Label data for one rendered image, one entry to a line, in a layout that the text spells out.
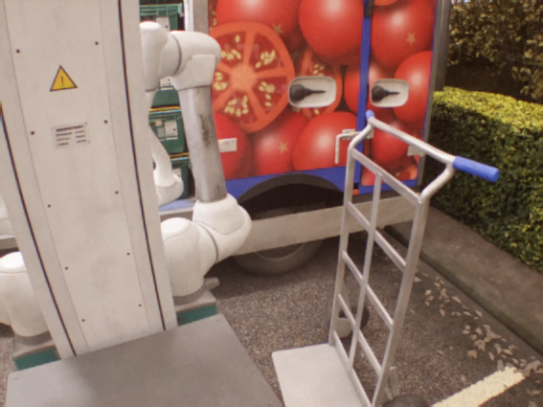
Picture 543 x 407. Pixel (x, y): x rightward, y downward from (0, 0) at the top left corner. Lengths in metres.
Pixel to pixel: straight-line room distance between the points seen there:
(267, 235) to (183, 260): 1.20
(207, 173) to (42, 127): 0.56
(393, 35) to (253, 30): 0.86
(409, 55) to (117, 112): 1.92
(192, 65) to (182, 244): 0.53
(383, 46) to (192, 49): 1.40
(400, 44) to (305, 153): 0.89
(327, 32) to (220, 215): 1.26
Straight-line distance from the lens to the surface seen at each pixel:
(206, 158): 1.19
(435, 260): 2.88
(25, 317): 1.17
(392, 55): 2.35
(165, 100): 2.06
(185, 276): 1.15
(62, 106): 0.84
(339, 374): 1.98
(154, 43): 1.08
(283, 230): 2.29
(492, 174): 1.04
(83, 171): 0.87
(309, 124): 2.11
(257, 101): 1.97
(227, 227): 1.23
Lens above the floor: 1.51
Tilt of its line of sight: 24 degrees down
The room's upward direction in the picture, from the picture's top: straight up
